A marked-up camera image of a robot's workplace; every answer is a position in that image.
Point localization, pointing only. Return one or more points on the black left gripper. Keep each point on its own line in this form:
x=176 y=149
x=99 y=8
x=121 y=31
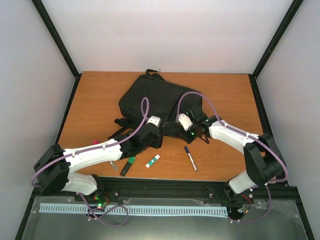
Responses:
x=158 y=143

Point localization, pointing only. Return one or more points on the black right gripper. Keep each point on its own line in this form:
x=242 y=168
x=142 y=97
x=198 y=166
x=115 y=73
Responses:
x=187 y=138

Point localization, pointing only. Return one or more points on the black student backpack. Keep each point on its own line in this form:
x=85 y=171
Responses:
x=164 y=103

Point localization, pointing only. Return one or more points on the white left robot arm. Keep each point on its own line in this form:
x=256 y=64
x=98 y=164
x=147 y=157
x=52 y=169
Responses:
x=57 y=169

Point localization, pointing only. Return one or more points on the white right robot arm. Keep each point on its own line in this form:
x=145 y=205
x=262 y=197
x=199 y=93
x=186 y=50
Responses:
x=263 y=160

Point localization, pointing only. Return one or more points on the blue whiteboard marker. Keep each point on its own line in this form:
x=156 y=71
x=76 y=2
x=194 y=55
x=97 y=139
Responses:
x=191 y=158

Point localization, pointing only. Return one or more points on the white glue stick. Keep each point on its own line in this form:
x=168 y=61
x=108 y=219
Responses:
x=152 y=161

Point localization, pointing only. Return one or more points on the green highlighter marker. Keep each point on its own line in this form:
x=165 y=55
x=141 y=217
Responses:
x=127 y=166

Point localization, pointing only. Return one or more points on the silver pen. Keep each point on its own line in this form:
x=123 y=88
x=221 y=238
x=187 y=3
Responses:
x=114 y=165

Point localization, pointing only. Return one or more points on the pink highlighter marker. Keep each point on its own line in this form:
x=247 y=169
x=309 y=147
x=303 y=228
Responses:
x=95 y=142

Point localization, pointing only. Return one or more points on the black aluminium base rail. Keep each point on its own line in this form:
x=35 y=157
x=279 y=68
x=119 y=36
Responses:
x=117 y=189

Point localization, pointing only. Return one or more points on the light blue cable duct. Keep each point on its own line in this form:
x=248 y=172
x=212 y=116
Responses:
x=136 y=210

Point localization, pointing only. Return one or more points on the right black frame post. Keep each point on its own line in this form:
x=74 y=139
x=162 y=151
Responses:
x=281 y=29

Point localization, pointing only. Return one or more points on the black frame post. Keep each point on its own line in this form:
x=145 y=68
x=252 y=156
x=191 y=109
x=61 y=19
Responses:
x=50 y=26
x=281 y=29

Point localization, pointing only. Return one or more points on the left black frame post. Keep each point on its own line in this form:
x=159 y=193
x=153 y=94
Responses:
x=50 y=26

